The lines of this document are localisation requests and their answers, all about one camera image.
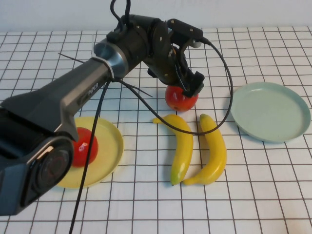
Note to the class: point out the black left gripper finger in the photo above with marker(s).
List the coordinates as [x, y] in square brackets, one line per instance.
[198, 81]
[189, 91]

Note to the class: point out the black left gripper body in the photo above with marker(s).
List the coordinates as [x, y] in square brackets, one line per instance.
[179, 68]

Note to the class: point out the red apple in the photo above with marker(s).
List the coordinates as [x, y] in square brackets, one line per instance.
[79, 151]
[178, 100]

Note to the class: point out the yellow banana bright green tip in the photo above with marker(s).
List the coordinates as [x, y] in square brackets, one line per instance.
[182, 151]

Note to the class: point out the yellow banana faint green tip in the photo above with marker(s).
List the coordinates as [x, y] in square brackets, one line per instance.
[218, 151]

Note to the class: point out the black and grey left robot arm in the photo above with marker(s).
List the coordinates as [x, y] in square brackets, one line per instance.
[48, 107]

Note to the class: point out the teal round plate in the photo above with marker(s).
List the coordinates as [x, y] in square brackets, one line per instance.
[270, 112]

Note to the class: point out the yellow round plate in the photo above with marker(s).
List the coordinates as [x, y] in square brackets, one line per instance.
[109, 151]

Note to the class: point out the black zip tie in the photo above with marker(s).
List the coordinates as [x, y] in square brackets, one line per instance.
[70, 58]
[139, 90]

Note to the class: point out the white zip tie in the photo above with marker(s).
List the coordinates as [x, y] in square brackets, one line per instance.
[107, 65]

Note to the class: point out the white black-grid tablecloth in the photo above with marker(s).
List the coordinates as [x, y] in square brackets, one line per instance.
[243, 195]

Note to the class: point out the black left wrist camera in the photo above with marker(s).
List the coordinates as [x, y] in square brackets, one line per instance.
[187, 28]

